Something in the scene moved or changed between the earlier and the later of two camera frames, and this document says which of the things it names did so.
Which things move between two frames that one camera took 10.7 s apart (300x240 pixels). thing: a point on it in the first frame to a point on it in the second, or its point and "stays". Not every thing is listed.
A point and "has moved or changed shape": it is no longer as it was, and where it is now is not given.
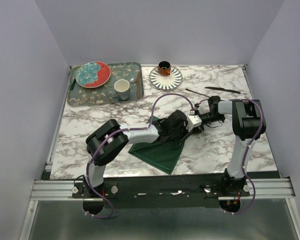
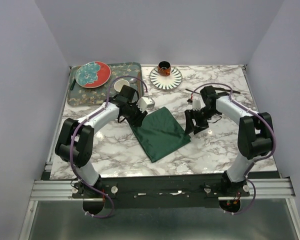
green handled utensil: x=73 y=84 stays
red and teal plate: x=93 y=74 stays
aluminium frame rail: x=270 y=189 stays
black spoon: x=199 y=93 stays
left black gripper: x=186 y=133 to x=137 y=121
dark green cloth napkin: x=163 y=154 has moved or changed shape
